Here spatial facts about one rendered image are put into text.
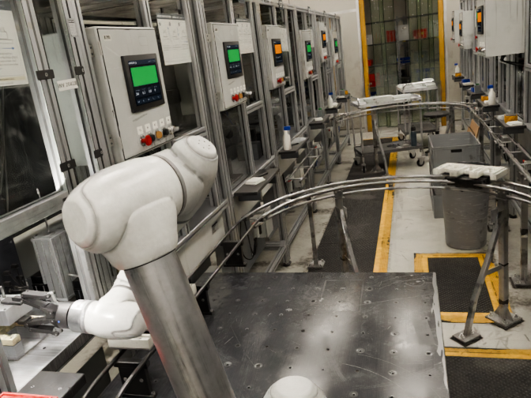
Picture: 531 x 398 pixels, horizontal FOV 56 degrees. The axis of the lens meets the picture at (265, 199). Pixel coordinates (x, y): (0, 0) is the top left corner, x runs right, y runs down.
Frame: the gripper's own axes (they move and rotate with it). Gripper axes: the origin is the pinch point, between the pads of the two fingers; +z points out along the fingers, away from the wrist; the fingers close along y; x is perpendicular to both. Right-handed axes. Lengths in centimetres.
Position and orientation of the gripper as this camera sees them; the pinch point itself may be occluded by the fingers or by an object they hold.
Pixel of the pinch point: (15, 309)
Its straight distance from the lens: 165.0
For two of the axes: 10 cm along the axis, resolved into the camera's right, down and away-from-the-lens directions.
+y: -0.6, -9.5, -3.0
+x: -2.6, 3.0, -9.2
